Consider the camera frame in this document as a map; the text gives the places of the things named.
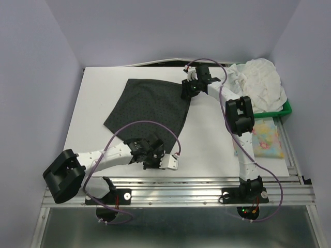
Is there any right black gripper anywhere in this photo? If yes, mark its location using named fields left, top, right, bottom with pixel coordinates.
left=181, top=76, right=201, bottom=99

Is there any dark grey dotted skirt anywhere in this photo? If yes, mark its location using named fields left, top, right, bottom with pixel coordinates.
left=104, top=79, right=191, bottom=153

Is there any floral pastel skirt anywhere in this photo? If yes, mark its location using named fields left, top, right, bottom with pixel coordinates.
left=252, top=118, right=284, bottom=159

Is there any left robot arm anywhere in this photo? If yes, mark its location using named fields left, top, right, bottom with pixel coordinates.
left=42, top=134, right=166, bottom=204

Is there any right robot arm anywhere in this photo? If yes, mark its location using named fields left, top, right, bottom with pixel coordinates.
left=181, top=66, right=263, bottom=202

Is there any white skirt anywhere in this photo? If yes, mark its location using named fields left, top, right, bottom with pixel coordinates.
left=224, top=58, right=287, bottom=114

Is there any green plastic basket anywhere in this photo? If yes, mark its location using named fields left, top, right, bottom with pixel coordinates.
left=254, top=100, right=292, bottom=118

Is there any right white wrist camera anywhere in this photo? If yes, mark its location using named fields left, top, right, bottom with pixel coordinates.
left=183, top=65, right=198, bottom=81

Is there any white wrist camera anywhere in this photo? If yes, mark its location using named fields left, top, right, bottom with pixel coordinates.
left=183, top=65, right=198, bottom=81
left=160, top=154, right=179, bottom=171

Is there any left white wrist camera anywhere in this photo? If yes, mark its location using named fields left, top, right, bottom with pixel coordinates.
left=160, top=154, right=179, bottom=171

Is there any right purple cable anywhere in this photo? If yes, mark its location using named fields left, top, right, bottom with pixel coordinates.
left=184, top=58, right=283, bottom=223

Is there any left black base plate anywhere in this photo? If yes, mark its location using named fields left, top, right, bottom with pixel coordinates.
left=90, top=188, right=132, bottom=206

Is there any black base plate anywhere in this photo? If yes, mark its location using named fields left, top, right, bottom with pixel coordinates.
left=218, top=188, right=269, bottom=205
left=90, top=188, right=132, bottom=206

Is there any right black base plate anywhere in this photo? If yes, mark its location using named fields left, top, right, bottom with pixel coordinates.
left=218, top=188, right=269, bottom=205

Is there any aluminium rail frame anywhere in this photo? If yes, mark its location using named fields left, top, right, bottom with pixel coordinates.
left=31, top=118, right=328, bottom=247

